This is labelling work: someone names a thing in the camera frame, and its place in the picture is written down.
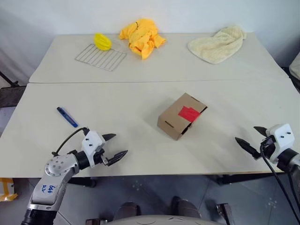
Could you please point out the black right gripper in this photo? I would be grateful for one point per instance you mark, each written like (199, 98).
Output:
(267, 144)

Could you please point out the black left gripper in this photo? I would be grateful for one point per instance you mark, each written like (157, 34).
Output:
(99, 157)

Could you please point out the blue pen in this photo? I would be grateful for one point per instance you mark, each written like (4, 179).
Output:
(66, 116)

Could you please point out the brown cardboard box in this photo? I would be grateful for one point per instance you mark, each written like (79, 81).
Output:
(171, 117)

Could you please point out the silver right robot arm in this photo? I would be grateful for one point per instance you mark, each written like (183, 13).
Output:
(287, 160)

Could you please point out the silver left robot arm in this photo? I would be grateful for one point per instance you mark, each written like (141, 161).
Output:
(58, 166)

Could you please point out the red tape patch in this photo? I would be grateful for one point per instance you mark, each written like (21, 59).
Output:
(188, 113)

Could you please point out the dark brown stand foot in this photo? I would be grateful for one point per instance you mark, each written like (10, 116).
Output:
(96, 221)
(225, 214)

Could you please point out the grey robot torso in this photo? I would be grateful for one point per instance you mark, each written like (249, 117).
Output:
(164, 220)

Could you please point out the dark rounded shape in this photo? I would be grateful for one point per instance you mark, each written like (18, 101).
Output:
(185, 207)

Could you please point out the cream terry towel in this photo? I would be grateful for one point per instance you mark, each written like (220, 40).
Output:
(215, 47)

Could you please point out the yellow plastic lemon-shaped object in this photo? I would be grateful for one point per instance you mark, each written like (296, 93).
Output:
(102, 42)

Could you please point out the crumpled yellow cloth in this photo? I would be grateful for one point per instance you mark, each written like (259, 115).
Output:
(140, 37)

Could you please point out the dark grey mesh panel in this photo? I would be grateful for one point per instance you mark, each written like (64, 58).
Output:
(10, 96)

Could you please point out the black stand leg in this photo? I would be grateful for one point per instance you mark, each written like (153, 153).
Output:
(9, 80)

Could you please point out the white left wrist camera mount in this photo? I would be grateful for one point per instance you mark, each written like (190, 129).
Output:
(92, 140)

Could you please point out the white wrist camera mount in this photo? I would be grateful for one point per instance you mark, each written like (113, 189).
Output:
(92, 140)
(282, 136)

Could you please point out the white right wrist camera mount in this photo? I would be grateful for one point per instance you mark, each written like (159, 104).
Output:
(282, 136)

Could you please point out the black table frame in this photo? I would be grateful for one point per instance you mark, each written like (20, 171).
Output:
(234, 179)

